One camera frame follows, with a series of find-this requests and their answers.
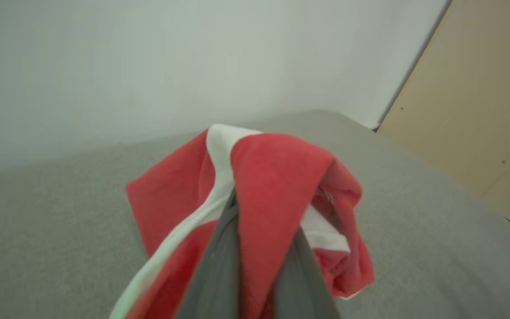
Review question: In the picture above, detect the red shorts white waistband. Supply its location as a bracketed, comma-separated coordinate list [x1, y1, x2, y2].
[110, 124, 375, 319]

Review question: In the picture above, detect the grey fabric sofa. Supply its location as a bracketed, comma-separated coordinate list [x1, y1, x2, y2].
[0, 109, 510, 319]

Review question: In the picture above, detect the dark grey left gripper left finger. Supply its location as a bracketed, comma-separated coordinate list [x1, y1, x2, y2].
[175, 188, 240, 319]

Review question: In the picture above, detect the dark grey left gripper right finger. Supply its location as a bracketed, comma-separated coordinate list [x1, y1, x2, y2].
[273, 228, 340, 319]

